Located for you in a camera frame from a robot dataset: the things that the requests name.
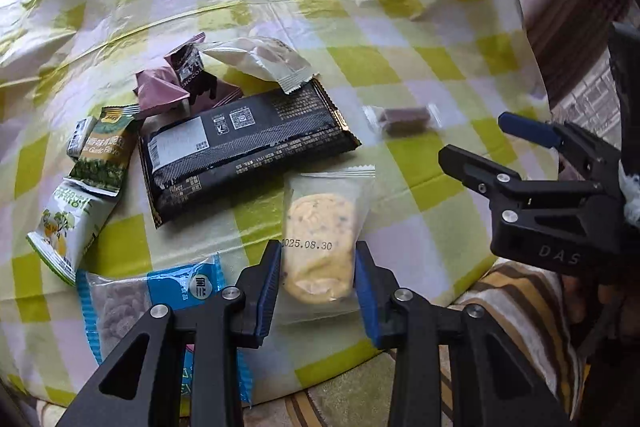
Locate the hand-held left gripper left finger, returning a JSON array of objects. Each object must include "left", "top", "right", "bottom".
[{"left": 55, "top": 239, "right": 283, "bottom": 427}]

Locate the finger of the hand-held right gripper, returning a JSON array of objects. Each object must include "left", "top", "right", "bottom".
[
  {"left": 438, "top": 146, "right": 609, "bottom": 214},
  {"left": 498, "top": 112, "right": 619, "bottom": 184}
]

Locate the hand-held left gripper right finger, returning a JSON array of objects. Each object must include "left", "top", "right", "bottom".
[{"left": 352, "top": 241, "right": 573, "bottom": 427}]

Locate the clear biscuit packet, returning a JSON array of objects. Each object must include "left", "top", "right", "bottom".
[{"left": 277, "top": 164, "right": 377, "bottom": 308}]

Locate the maroon chocolate packet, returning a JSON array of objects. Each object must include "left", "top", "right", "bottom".
[{"left": 165, "top": 33, "right": 221, "bottom": 104}]

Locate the small white milk candy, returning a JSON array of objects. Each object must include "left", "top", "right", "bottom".
[{"left": 66, "top": 117, "right": 99, "bottom": 158}]

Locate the person's right hand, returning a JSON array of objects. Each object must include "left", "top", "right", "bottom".
[{"left": 564, "top": 276, "right": 608, "bottom": 333}]

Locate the striped brown beige towel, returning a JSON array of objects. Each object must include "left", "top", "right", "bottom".
[{"left": 30, "top": 257, "right": 596, "bottom": 427}]

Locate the brown candy in clear wrapper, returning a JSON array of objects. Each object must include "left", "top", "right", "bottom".
[{"left": 362, "top": 104, "right": 441, "bottom": 138}]

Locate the pink patterned curtain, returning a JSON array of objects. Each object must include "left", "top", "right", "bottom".
[{"left": 500, "top": 0, "right": 640, "bottom": 108}]

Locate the large black snack packet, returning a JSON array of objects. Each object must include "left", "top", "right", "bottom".
[{"left": 139, "top": 79, "right": 362, "bottom": 228}]

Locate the blue white snack packet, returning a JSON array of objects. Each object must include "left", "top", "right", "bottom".
[{"left": 75, "top": 254, "right": 253, "bottom": 408}]

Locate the yellow-green checked plastic tablecloth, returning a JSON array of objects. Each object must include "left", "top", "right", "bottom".
[{"left": 0, "top": 0, "right": 561, "bottom": 408}]

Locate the white green fruit packet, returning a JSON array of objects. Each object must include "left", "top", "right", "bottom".
[{"left": 26, "top": 177, "right": 121, "bottom": 288}]

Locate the green pea snack packet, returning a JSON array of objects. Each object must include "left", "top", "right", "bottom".
[{"left": 70, "top": 103, "right": 142, "bottom": 196}]

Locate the plain pink snack packet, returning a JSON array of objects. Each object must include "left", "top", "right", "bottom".
[{"left": 134, "top": 69, "right": 194, "bottom": 120}]

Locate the beige white snack packet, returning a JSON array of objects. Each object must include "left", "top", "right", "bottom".
[{"left": 202, "top": 37, "right": 311, "bottom": 96}]

